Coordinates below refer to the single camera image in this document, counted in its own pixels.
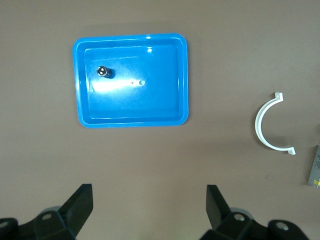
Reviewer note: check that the brown table mat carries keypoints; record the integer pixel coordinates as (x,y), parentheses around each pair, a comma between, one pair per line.
(160,160)

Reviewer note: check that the silver cylindrical capacitor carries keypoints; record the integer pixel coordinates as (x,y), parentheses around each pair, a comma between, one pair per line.
(103,71)

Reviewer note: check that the blue plastic tray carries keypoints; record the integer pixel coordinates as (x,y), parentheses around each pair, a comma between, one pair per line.
(140,100)

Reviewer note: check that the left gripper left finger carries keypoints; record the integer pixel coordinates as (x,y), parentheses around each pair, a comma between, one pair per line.
(72,212)

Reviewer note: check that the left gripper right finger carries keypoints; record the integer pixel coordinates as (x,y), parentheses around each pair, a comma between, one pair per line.
(220,215)

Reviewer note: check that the large white pipe clamp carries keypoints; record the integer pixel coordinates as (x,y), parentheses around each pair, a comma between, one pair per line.
(258,125)

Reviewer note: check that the metal mesh power supply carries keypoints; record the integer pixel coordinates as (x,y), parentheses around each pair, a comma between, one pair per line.
(315,167)

